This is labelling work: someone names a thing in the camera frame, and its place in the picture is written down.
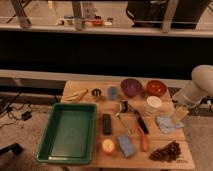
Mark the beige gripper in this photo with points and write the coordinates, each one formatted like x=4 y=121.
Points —
x=179 y=113

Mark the light blue towel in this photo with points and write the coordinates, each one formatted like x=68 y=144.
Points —
x=167 y=125

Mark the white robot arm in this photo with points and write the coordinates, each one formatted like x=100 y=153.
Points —
x=190 y=96

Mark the red bowl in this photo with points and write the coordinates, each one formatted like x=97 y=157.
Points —
x=156 y=88

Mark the purple bowl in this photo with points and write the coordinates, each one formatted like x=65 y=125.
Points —
x=131 y=87

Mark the bunch of dark grapes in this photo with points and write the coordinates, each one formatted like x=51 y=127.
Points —
x=168 y=153

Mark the black white brush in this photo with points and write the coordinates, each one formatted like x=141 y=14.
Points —
x=123 y=106

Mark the blue sponge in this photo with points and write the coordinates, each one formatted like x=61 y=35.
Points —
x=126 y=145

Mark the black remote control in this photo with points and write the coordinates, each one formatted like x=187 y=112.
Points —
x=107 y=124

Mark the orange round fruit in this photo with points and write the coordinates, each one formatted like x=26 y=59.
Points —
x=108 y=146

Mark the green plastic tray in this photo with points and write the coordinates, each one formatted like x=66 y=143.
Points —
x=69 y=134

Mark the black power adapter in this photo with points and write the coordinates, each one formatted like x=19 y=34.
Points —
x=26 y=115

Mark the orange handled tool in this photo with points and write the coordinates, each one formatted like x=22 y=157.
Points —
x=144 y=141

